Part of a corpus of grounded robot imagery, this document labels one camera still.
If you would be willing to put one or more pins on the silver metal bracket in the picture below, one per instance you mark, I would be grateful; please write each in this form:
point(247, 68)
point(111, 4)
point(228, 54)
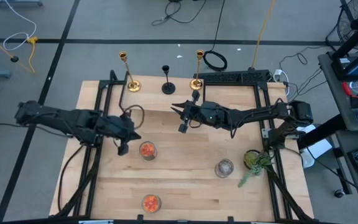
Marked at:
point(95, 222)

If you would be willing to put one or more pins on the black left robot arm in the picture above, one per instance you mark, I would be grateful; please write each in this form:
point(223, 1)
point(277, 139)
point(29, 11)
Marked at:
point(57, 116)

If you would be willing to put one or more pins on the glass of orange candies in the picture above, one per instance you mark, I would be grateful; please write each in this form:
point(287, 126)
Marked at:
point(151, 203)
point(148, 150)

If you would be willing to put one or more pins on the potted green succulent plant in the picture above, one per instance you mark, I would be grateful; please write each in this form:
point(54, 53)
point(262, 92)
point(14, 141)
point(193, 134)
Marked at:
point(253, 160)

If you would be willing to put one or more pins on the gold candlestick holder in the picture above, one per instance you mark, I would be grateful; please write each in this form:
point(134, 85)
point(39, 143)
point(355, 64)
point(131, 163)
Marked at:
point(196, 84)
point(134, 86)

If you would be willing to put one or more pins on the black floor fan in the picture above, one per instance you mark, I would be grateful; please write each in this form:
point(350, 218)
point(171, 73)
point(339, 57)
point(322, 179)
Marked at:
point(357, 23)

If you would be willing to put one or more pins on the grey desk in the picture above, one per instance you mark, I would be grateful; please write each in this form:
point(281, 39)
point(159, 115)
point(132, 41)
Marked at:
point(345, 138)

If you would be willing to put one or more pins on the black perforated metal bar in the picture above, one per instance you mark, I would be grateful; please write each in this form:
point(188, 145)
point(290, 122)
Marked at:
point(228, 76)

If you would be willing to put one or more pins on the black aluminium table frame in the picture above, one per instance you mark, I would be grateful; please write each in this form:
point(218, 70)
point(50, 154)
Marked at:
point(261, 87)

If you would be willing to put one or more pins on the black stand beam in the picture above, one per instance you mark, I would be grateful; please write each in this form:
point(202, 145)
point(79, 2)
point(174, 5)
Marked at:
point(356, 37)

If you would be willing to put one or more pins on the grey side table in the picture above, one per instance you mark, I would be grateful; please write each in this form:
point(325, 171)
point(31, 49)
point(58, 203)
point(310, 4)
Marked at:
point(331, 93)

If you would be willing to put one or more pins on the black caster wheel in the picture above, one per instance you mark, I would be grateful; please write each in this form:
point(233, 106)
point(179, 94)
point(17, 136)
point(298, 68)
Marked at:
point(339, 193)

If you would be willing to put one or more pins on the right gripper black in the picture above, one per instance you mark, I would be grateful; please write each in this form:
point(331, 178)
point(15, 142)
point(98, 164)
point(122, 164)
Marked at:
point(194, 113)

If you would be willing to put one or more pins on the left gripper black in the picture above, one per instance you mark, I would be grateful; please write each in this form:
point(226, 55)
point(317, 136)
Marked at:
point(117, 127)

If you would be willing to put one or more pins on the white plug adapter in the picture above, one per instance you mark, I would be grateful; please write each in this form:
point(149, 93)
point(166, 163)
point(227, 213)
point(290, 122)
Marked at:
point(278, 73)

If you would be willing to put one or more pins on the black candlestick holder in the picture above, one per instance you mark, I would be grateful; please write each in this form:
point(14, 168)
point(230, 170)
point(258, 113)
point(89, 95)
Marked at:
point(168, 88)

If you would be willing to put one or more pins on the black table edge clip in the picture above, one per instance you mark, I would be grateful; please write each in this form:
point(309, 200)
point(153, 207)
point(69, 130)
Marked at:
point(140, 218)
point(230, 219)

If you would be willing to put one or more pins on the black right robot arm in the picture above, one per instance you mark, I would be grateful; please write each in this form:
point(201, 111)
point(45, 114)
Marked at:
point(253, 113)

